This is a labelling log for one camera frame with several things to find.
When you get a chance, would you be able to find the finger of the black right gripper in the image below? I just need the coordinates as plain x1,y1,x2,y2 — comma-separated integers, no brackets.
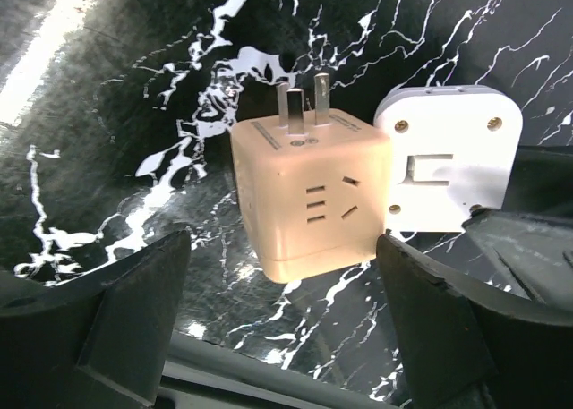
463,146,572,311

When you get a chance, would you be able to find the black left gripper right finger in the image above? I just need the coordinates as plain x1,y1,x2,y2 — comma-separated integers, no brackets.
376,235,572,408

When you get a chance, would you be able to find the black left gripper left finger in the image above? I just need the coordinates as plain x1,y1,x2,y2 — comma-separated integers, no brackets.
1,231,191,408

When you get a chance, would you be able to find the white plug adapter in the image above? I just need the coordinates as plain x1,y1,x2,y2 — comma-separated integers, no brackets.
373,85,523,233

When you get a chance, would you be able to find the beige cube socket adapter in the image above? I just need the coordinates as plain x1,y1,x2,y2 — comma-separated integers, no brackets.
230,73,392,284

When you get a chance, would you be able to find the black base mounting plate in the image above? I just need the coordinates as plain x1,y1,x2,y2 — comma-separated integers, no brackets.
163,331,391,408

